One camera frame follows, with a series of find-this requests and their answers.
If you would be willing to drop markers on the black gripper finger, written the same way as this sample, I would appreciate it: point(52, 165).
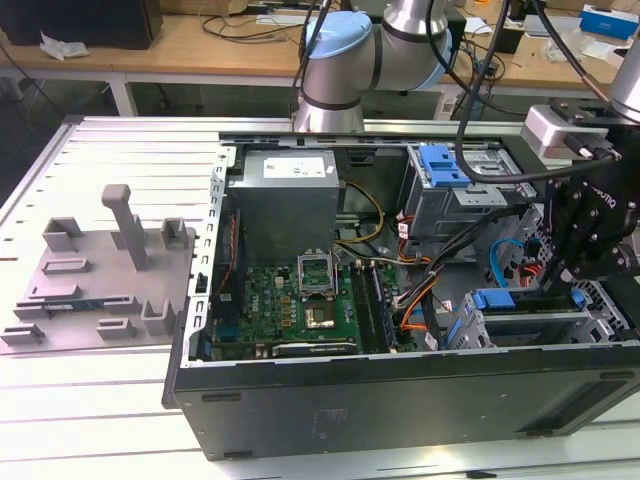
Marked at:
point(585, 267)
point(562, 215)

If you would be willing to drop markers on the hard disk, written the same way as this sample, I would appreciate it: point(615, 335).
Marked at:
point(495, 299)

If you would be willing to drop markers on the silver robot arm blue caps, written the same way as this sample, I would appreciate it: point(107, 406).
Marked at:
point(340, 70)

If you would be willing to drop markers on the grey disk bay cage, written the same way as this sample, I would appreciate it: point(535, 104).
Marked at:
point(597, 327)

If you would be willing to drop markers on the grey optical drive cage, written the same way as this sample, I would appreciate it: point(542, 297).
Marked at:
point(450, 215)

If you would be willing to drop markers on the blue plastic drive latch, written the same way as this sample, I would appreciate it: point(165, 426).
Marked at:
point(440, 165)

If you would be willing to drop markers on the clear plastic bags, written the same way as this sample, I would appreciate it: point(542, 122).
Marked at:
point(552, 50)

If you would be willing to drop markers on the small black box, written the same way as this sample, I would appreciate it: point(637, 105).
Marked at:
point(515, 42)

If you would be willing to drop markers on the blue cardboard box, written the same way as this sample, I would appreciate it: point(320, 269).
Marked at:
point(610, 22)

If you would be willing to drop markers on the flat grey device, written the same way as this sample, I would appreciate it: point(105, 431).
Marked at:
point(572, 25)

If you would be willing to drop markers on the black speaker box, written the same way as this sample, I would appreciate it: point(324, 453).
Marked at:
point(460, 30)

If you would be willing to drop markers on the CPU socket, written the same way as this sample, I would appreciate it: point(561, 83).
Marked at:
point(320, 318)

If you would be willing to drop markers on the grey power supply unit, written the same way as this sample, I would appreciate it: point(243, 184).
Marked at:
point(285, 210)

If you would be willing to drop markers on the black PC case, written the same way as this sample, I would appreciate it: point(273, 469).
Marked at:
point(350, 415)

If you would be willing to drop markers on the black graphics card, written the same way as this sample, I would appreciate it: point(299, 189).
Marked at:
point(315, 349)

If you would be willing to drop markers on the green motherboard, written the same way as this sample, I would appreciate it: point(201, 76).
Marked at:
point(270, 300)

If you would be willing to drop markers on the wooden desk white legs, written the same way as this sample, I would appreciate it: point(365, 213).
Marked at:
point(200, 55)

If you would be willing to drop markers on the grey parts rack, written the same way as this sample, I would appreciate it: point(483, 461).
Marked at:
point(90, 287)

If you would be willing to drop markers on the large black case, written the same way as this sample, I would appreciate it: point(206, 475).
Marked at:
point(100, 20)

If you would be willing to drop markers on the crumpled white plastic bag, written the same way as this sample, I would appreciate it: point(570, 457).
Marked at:
point(62, 49)

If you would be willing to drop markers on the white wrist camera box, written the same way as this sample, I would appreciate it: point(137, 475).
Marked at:
point(542, 130)

